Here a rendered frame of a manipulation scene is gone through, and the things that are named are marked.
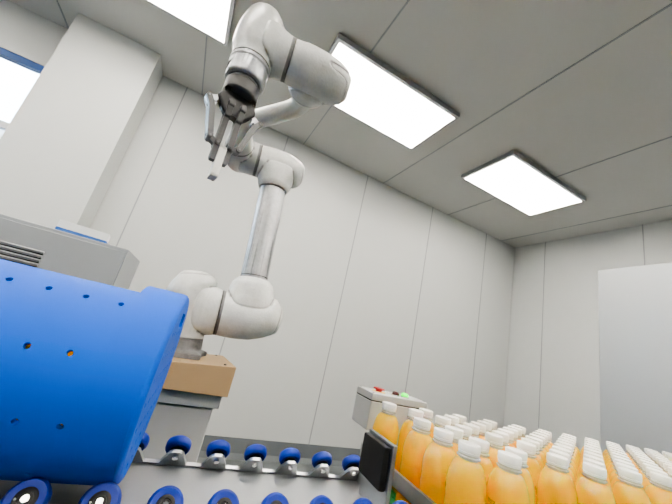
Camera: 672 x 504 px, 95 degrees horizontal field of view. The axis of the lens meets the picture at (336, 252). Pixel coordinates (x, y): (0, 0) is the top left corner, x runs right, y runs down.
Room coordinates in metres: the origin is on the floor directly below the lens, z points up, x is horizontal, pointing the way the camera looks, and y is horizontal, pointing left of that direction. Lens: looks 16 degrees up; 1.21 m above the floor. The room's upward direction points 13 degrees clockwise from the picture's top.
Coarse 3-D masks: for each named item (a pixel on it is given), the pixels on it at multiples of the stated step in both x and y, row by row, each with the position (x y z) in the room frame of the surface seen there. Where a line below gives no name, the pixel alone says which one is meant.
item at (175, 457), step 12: (168, 456) 0.67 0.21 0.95; (180, 456) 0.67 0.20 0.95; (216, 456) 0.69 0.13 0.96; (216, 468) 0.71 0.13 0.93; (228, 468) 0.72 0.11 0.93; (240, 468) 0.72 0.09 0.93; (252, 468) 0.73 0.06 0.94; (276, 468) 0.75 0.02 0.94; (288, 468) 0.74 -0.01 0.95; (324, 468) 0.77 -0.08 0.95; (348, 468) 0.79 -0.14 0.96
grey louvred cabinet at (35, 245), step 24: (0, 216) 1.53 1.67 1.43; (0, 240) 1.53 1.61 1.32; (24, 240) 1.57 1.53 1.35; (48, 240) 1.60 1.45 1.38; (72, 240) 1.64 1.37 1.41; (24, 264) 1.58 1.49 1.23; (48, 264) 1.62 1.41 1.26; (72, 264) 1.66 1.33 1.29; (96, 264) 1.69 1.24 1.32; (120, 264) 1.73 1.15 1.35
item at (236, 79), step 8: (232, 80) 0.54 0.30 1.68; (240, 80) 0.54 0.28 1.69; (248, 80) 0.55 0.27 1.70; (224, 88) 0.55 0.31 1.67; (232, 88) 0.55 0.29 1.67; (240, 88) 0.55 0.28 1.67; (248, 88) 0.55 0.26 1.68; (256, 88) 0.57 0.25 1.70; (224, 96) 0.55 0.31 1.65; (232, 96) 0.56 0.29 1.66; (240, 96) 0.57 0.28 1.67; (248, 96) 0.57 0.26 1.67; (256, 96) 0.58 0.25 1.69; (224, 104) 0.56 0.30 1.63; (240, 104) 0.57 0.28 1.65; (248, 104) 0.58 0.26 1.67; (224, 112) 0.56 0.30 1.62; (232, 112) 0.57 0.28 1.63; (248, 112) 0.59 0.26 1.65; (232, 120) 0.59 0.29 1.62; (248, 120) 0.60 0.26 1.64
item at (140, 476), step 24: (0, 480) 0.53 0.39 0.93; (144, 480) 0.62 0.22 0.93; (168, 480) 0.64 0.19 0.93; (192, 480) 0.65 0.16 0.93; (216, 480) 0.67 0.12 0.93; (240, 480) 0.69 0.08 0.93; (264, 480) 0.72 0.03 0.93; (288, 480) 0.74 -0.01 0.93; (312, 480) 0.77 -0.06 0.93; (336, 480) 0.79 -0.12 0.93; (360, 480) 0.80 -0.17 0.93
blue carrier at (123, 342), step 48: (0, 288) 0.40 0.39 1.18; (48, 288) 0.43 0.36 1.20; (96, 288) 0.46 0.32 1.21; (0, 336) 0.39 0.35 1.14; (48, 336) 0.40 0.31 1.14; (96, 336) 0.42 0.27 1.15; (144, 336) 0.44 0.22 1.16; (0, 384) 0.39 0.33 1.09; (48, 384) 0.40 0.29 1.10; (96, 384) 0.42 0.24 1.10; (144, 384) 0.43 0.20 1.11; (0, 432) 0.40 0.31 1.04; (48, 432) 0.41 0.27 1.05; (96, 432) 0.43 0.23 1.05; (144, 432) 0.64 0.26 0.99; (48, 480) 0.47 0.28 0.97; (96, 480) 0.47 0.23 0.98
